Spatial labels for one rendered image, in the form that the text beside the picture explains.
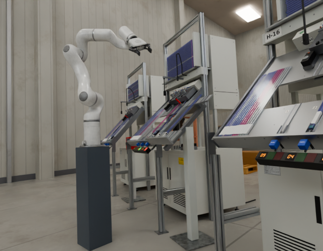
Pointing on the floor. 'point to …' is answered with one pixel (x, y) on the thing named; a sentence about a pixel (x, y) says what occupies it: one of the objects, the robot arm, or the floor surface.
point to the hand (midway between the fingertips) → (144, 52)
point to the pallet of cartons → (249, 161)
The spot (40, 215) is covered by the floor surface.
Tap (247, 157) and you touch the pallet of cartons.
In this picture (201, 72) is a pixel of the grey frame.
